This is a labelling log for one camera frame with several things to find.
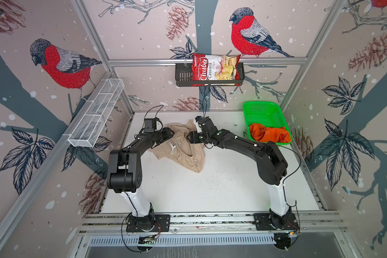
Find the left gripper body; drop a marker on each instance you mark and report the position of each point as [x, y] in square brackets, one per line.
[159, 136]

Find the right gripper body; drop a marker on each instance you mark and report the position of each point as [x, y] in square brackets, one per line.
[206, 140]

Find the beige shorts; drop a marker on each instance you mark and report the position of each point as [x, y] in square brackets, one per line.
[179, 150]

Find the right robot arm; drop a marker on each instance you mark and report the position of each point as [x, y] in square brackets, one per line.
[270, 162]

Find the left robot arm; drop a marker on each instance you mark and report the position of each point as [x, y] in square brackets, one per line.
[124, 174]

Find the orange shorts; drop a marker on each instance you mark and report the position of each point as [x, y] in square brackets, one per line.
[260, 133]

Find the green plastic basket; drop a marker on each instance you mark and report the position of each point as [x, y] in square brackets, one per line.
[266, 113]

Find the red cassava chips bag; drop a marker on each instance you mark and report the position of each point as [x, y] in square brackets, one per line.
[214, 67]

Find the left controller board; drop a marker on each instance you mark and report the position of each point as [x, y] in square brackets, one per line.
[145, 243]

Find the controller board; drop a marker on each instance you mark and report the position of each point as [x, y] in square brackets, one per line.
[145, 243]
[283, 241]

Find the right controller board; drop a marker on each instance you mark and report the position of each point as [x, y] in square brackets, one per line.
[283, 241]

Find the black wall basket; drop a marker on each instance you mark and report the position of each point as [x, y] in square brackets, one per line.
[184, 77]

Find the white wire mesh shelf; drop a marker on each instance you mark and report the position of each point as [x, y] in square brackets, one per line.
[91, 124]

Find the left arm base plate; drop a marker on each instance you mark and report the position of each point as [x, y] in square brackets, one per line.
[148, 224]

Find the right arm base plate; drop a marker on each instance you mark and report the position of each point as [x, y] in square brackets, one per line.
[273, 222]

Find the aluminium mounting rail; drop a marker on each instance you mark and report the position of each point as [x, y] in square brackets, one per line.
[212, 223]

